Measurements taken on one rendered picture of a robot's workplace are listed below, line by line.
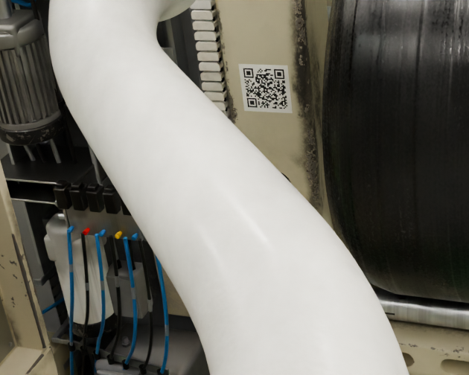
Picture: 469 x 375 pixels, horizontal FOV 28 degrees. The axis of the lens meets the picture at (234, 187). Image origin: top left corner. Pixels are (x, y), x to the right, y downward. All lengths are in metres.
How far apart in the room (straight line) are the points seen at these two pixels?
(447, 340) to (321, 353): 1.14
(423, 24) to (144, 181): 0.77
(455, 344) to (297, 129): 0.39
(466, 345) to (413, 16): 0.53
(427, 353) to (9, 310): 0.62
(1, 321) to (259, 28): 0.57
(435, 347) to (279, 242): 1.10
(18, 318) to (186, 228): 1.11
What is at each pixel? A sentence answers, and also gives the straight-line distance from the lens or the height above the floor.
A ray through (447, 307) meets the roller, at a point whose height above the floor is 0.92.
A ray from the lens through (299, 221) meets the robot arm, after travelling 0.32.
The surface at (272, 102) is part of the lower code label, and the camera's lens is 1.37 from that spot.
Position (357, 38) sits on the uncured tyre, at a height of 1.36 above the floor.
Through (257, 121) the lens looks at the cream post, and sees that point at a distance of 1.39.
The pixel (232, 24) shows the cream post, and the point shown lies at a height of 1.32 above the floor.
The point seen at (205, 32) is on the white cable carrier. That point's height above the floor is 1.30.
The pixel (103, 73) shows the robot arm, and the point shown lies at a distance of 0.42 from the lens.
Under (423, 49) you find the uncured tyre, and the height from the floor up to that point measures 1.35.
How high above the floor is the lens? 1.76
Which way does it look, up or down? 29 degrees down
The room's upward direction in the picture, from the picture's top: 8 degrees counter-clockwise
